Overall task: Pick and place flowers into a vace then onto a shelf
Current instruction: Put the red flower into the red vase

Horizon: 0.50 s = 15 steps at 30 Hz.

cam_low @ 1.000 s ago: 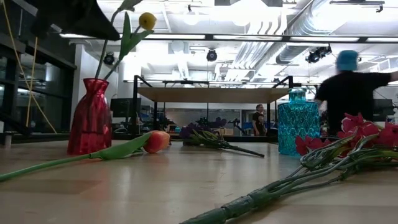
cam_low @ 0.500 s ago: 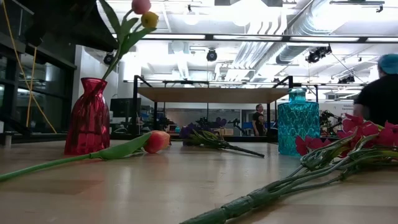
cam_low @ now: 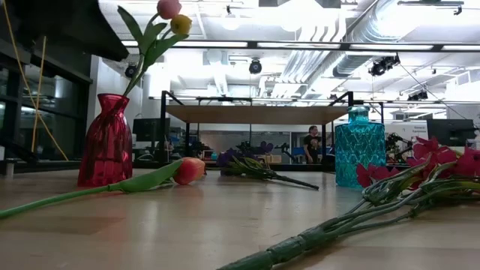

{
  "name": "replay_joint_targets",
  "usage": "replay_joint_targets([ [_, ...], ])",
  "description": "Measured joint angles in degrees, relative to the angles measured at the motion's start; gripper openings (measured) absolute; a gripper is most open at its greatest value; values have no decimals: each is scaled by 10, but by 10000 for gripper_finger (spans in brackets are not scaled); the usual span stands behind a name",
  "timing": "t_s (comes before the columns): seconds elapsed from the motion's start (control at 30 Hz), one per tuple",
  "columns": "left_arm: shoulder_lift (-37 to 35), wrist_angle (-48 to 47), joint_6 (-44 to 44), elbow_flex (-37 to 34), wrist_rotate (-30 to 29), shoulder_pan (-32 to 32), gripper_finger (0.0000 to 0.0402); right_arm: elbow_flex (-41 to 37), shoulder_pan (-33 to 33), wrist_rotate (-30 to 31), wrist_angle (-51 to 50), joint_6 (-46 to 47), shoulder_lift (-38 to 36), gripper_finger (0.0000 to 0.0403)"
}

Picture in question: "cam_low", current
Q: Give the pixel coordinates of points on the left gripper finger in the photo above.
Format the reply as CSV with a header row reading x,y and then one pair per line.
x,y
93,33

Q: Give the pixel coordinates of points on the pink artificial tulip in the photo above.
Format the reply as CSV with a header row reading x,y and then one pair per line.
x,y
168,8

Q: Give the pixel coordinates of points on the red glass vase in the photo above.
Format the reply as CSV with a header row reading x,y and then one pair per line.
x,y
107,150

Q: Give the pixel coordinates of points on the orange artificial tulip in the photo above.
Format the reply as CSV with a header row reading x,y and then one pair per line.
x,y
189,170

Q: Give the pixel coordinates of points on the purple artificial flower bunch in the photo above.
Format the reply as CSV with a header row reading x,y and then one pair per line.
x,y
258,170

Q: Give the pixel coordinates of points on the teal glass vase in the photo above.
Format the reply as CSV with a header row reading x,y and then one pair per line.
x,y
356,150

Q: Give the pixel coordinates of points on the red artificial flower bunch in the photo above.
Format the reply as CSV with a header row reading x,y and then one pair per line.
x,y
427,150

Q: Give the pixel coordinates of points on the black round ceiling fixture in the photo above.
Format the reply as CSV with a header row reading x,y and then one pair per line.
x,y
255,66
131,70

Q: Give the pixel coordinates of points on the black computer monitor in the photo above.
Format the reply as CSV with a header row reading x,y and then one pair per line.
x,y
450,132
150,129

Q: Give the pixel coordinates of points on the wooden board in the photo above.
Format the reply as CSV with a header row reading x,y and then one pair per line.
x,y
262,114

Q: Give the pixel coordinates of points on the person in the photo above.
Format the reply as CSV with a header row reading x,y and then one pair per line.
x,y
311,144

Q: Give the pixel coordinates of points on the black ceiling spotlight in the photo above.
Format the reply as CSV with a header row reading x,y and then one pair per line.
x,y
382,65
418,95

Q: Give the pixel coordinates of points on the white sign board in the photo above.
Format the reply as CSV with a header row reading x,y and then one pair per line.
x,y
407,129

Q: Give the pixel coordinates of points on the small grey post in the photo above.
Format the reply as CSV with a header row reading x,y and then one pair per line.
x,y
9,168

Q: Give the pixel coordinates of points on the black overhead frame bar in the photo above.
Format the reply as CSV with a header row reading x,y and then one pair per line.
x,y
253,44

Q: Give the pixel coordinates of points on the silver ceiling duct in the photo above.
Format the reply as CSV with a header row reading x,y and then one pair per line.
x,y
348,64

